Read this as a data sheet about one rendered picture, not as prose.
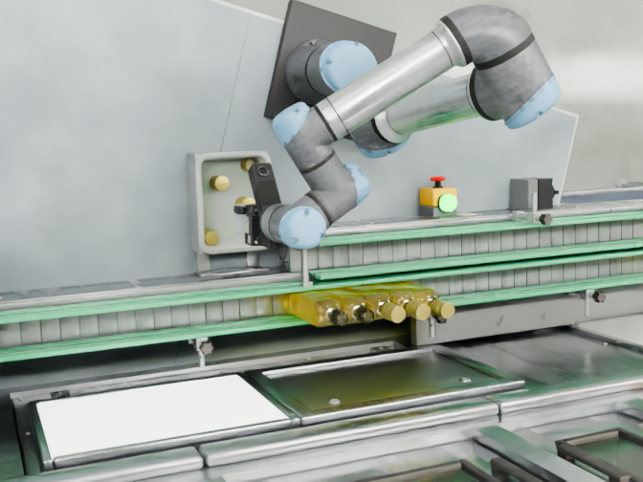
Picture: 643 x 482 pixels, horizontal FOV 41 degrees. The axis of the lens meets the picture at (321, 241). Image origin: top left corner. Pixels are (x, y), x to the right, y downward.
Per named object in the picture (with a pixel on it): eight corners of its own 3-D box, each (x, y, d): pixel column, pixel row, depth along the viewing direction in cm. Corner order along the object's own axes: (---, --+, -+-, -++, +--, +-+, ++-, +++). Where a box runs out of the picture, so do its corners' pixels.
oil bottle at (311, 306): (284, 312, 193) (320, 330, 173) (282, 287, 192) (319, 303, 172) (307, 308, 195) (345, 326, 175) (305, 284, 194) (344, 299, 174)
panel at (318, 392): (28, 416, 164) (43, 479, 132) (27, 401, 163) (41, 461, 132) (437, 356, 198) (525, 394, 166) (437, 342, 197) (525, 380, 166)
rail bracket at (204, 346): (184, 361, 185) (199, 376, 173) (182, 330, 184) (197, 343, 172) (201, 359, 187) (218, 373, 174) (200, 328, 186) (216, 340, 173)
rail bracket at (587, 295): (560, 311, 223) (595, 320, 211) (560, 285, 222) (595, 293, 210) (572, 309, 224) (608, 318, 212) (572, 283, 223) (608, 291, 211)
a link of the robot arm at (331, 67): (338, 32, 191) (362, 27, 179) (367, 83, 196) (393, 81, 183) (296, 62, 189) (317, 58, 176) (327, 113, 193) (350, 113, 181)
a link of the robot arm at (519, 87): (355, 84, 196) (544, 21, 152) (387, 138, 201) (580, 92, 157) (322, 112, 190) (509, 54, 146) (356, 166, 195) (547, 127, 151)
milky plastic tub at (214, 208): (190, 251, 196) (200, 255, 188) (186, 153, 193) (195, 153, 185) (262, 245, 202) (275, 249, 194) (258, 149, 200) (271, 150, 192)
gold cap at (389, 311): (381, 320, 175) (390, 324, 171) (380, 303, 175) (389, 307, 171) (396, 317, 177) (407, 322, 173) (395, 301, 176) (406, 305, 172)
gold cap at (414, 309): (402, 308, 177) (412, 311, 173) (414, 296, 178) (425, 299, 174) (411, 320, 178) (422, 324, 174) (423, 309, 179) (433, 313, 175)
